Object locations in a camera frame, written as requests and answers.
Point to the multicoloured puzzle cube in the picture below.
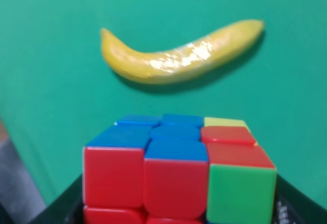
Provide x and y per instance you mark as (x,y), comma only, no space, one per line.
(177,169)

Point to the yellow banana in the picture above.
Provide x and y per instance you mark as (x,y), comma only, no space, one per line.
(182,63)

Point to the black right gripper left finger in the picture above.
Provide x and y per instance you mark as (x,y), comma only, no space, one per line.
(67,208)

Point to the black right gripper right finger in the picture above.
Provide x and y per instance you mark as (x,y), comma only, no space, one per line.
(291,206)

